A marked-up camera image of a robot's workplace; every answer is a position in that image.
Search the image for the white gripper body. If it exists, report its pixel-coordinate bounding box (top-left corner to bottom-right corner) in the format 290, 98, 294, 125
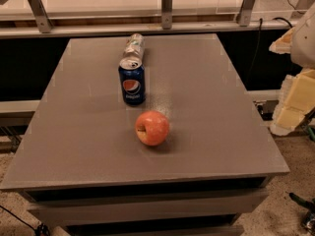
290, 3, 315, 68

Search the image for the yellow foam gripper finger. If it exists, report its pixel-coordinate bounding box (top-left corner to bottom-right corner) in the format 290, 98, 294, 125
270, 68, 315, 136
269, 29, 294, 54

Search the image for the silver green 7up can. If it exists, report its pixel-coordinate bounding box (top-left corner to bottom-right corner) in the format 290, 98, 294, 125
123, 33, 145, 59

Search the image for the blue Pepsi can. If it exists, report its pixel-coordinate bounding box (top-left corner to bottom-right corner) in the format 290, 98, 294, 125
118, 58, 146, 105

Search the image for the green tool on floor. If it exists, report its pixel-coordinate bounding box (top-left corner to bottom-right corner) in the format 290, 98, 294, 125
289, 193, 315, 236

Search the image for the red apple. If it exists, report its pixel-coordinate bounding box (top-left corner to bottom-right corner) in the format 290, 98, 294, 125
135, 110, 169, 147

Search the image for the grey drawer cabinet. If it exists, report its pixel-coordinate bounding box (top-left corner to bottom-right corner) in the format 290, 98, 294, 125
1, 34, 288, 236

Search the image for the far right metal bracket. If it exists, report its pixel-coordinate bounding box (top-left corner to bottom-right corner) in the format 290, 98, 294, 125
290, 0, 315, 19

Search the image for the left metal bracket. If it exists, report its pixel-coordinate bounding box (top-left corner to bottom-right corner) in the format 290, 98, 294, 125
28, 0, 52, 33

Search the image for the black cable bottom left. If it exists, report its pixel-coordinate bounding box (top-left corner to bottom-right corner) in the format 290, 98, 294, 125
0, 204, 51, 236

